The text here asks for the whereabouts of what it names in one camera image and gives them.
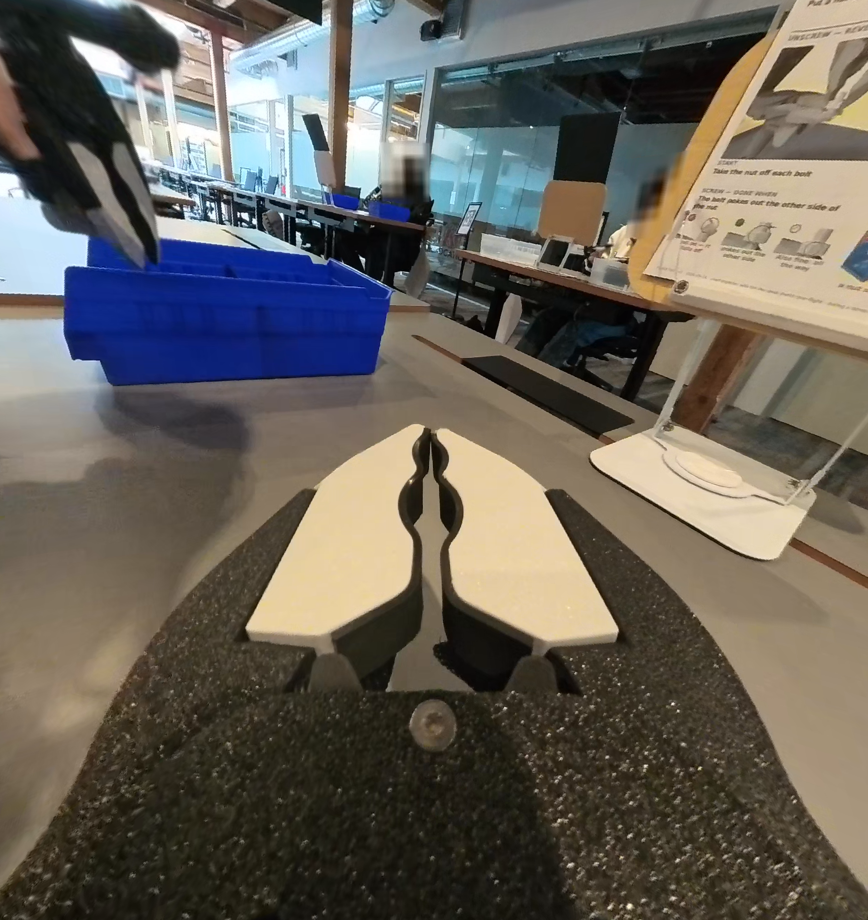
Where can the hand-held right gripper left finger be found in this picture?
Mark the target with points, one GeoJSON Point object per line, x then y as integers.
{"type": "Point", "coordinates": [347, 546]}

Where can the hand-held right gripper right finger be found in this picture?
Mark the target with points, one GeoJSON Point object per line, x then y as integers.
{"type": "Point", "coordinates": [520, 553]}

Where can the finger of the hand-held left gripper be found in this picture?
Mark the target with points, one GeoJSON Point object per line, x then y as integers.
{"type": "Point", "coordinates": [135, 187]}
{"type": "Point", "coordinates": [101, 187]}

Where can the blue plastic parts bin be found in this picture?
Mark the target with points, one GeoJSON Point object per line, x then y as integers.
{"type": "Point", "coordinates": [225, 330]}

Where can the long row of desks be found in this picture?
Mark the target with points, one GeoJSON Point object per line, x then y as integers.
{"type": "Point", "coordinates": [297, 215]}

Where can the black rectangular table mat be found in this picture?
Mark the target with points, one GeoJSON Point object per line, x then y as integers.
{"type": "Point", "coordinates": [549, 392]}

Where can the clear acrylic sign stand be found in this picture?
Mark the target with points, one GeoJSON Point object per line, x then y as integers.
{"type": "Point", "coordinates": [692, 489]}

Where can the small background blue bin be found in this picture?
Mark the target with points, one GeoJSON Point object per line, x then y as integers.
{"type": "Point", "coordinates": [346, 200]}
{"type": "Point", "coordinates": [387, 211]}

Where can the black office chair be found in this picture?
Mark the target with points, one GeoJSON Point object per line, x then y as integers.
{"type": "Point", "coordinates": [606, 352]}

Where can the wooden background table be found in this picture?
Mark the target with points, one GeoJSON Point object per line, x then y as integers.
{"type": "Point", "coordinates": [549, 284]}

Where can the small black floor sign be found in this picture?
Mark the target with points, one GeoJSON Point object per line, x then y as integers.
{"type": "Point", "coordinates": [469, 218]}

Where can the brown cardboard panel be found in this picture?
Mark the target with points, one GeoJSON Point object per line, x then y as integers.
{"type": "Point", "coordinates": [574, 208]}

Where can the black upright panel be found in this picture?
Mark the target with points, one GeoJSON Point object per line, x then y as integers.
{"type": "Point", "coordinates": [587, 147]}

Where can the tan round backing board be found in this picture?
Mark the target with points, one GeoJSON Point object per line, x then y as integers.
{"type": "Point", "coordinates": [682, 144]}

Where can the printed instruction sheet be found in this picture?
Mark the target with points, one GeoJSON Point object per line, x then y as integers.
{"type": "Point", "coordinates": [786, 165]}

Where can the wooden support post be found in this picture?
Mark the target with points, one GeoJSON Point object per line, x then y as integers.
{"type": "Point", "coordinates": [341, 93]}

